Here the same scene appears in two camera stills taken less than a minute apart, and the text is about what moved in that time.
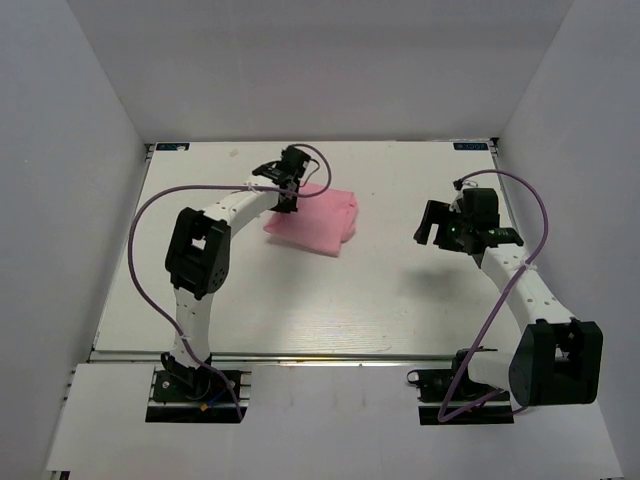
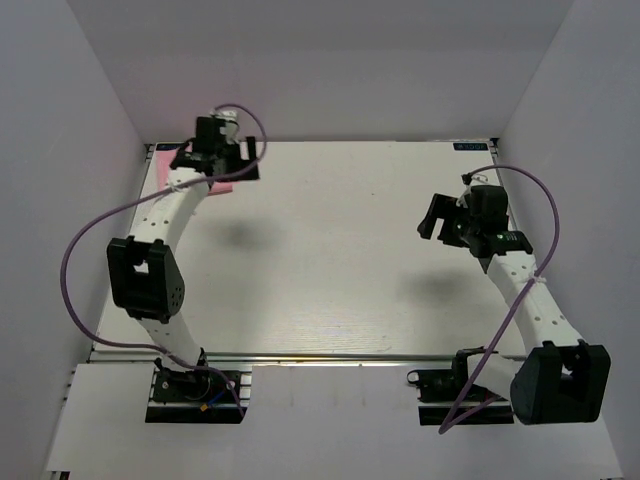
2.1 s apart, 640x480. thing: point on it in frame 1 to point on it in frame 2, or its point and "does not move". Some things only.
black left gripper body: [286, 205] to [231, 153]
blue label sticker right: [471, 146] does not move
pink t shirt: [321, 224] to [163, 165]
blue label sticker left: [171, 146] does not move
